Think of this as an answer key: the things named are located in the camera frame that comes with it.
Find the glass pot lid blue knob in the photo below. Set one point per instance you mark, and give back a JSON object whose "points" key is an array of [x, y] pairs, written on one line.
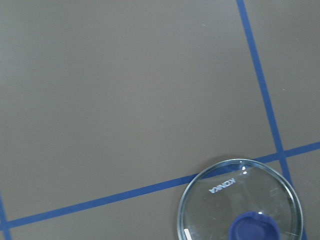
{"points": [[239, 199]]}

